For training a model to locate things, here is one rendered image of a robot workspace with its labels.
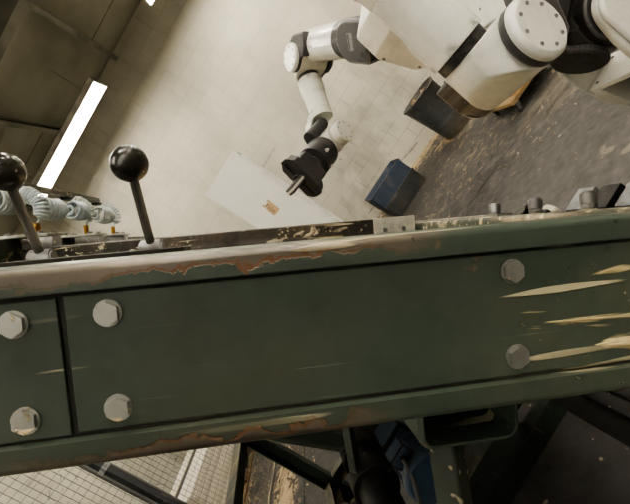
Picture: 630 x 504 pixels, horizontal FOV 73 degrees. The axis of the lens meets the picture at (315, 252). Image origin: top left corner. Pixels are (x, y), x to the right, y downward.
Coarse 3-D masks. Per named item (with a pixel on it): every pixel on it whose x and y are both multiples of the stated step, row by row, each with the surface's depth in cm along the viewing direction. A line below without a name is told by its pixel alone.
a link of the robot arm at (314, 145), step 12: (312, 144) 112; (324, 144) 112; (300, 156) 108; (312, 156) 110; (324, 156) 111; (288, 168) 108; (300, 168) 106; (312, 168) 109; (324, 168) 113; (312, 180) 107; (312, 192) 110
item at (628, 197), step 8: (616, 184) 79; (600, 192) 82; (608, 192) 80; (616, 192) 78; (624, 192) 76; (576, 200) 87; (600, 200) 80; (608, 200) 78; (616, 200) 78; (624, 200) 75; (520, 208) 100; (544, 208) 100; (552, 208) 99; (568, 208) 88; (576, 208) 85; (600, 208) 80
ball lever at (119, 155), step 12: (120, 156) 42; (132, 156) 42; (144, 156) 43; (120, 168) 42; (132, 168) 42; (144, 168) 43; (132, 180) 43; (132, 192) 45; (144, 204) 46; (144, 216) 46; (144, 228) 47; (144, 240) 49; (156, 240) 48
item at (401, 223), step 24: (24, 192) 113; (408, 216) 123; (24, 240) 112; (48, 240) 112; (120, 240) 114; (168, 240) 116; (192, 240) 116; (216, 240) 117; (240, 240) 118; (264, 240) 119; (288, 240) 119
